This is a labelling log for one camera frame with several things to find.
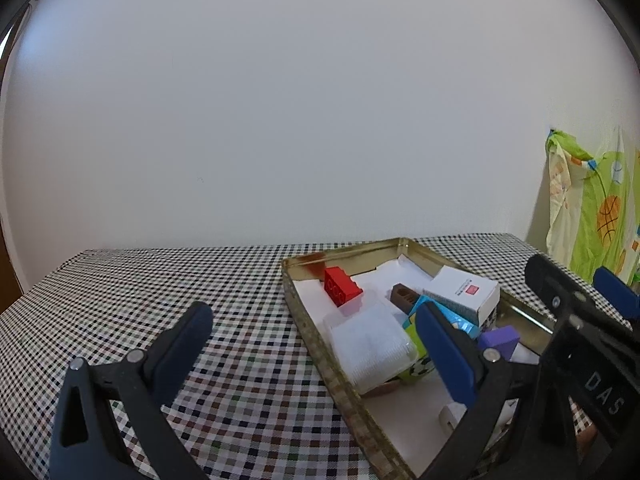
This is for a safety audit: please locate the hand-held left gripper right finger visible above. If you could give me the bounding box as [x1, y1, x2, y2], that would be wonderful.
[415, 302, 580, 480]

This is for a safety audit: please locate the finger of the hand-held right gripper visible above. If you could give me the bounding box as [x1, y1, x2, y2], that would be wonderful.
[592, 266, 640, 322]
[525, 254, 640, 346]

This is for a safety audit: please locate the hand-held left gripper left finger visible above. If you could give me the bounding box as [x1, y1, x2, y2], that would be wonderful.
[49, 301, 215, 480]

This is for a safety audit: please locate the green toy building block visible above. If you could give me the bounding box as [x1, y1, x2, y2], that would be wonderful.
[395, 322, 438, 386]

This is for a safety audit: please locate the cyan toy building block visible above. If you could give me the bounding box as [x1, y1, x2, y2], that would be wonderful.
[407, 296, 481, 338]

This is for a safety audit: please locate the white plug charger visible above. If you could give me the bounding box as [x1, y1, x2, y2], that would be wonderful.
[439, 401, 471, 433]

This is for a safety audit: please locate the purple foam block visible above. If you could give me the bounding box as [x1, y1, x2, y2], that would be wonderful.
[477, 325, 521, 363]

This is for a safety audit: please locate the white box with red label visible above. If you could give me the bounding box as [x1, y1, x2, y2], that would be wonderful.
[421, 265, 501, 336]

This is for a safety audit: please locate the brown ribbed comb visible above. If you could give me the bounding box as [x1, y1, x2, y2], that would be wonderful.
[390, 283, 426, 317]

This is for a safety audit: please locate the clear plastic box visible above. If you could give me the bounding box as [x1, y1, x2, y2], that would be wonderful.
[322, 302, 420, 395]

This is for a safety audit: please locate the red candy wrapper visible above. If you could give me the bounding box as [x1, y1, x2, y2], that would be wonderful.
[323, 266, 364, 308]

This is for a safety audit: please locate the gold metal tin tray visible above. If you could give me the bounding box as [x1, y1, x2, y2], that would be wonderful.
[281, 236, 566, 480]

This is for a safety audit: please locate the green printed cloth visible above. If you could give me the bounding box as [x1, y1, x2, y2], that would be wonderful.
[544, 127, 640, 286]

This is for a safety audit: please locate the checkered tablecloth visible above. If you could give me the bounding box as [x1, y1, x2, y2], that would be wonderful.
[0, 232, 640, 480]

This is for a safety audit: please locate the white paper tray lining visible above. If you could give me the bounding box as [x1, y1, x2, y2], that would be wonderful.
[292, 255, 541, 466]

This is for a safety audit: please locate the wooden door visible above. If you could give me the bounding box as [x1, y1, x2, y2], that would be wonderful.
[0, 215, 23, 313]

